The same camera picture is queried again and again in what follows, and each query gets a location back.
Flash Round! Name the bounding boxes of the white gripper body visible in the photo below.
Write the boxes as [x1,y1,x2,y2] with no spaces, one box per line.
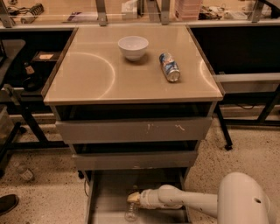
[140,189,160,209]

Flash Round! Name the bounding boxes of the clear plastic water bottle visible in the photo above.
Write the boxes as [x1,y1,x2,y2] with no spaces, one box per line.
[124,202,138,222]

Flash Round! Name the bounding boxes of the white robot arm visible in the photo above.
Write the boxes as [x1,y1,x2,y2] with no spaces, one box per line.
[127,172,277,224]

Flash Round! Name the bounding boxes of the grey open bottom drawer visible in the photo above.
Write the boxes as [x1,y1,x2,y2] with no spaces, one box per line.
[85,168,191,224]

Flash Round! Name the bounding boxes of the grey middle drawer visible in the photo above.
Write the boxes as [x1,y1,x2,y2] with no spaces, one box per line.
[73,151,198,171]

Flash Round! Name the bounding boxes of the grey top drawer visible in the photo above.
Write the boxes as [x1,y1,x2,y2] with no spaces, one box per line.
[56,117,212,144]

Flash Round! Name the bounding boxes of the grey drawer cabinet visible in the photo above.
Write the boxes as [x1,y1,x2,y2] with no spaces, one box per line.
[41,24,226,224]

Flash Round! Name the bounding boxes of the small bottle on floor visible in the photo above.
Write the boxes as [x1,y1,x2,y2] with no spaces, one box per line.
[14,162,34,181]

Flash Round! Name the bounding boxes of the dark shoe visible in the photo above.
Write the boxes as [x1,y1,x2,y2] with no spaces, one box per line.
[0,194,19,215]

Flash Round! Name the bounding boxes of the blue soda can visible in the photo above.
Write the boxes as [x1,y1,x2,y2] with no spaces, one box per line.
[159,52,180,82]

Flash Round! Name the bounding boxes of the white ceramic bowl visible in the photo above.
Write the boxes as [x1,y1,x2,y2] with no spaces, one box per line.
[118,36,149,61]

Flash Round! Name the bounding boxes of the pink stacked trays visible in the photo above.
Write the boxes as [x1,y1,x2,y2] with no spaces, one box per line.
[174,0,202,21]

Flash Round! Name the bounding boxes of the black coiled tool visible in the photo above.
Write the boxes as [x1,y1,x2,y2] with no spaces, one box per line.
[20,3,45,24]

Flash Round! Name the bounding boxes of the black metal table frame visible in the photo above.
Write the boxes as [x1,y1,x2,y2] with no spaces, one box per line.
[214,84,280,151]

